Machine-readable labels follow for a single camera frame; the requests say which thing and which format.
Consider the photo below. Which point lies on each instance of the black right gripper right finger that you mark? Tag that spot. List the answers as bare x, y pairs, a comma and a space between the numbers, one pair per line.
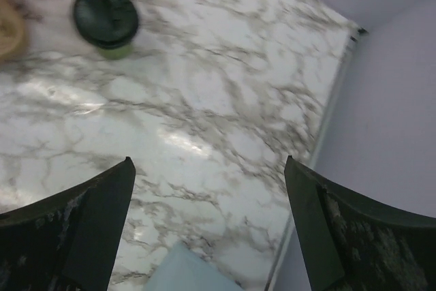
352, 242

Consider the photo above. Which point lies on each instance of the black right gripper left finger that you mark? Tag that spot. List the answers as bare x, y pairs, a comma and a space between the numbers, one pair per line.
68, 241

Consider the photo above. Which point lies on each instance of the green paper coffee cup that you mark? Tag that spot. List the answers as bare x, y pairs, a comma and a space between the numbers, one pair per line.
116, 53

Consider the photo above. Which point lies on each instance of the brown cardboard cup carrier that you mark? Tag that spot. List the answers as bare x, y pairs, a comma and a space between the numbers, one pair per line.
14, 36

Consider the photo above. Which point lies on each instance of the black plastic cup lid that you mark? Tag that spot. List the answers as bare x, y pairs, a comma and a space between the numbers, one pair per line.
106, 24

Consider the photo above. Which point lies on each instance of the light blue paper bag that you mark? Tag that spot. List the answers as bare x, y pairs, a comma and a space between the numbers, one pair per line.
183, 270

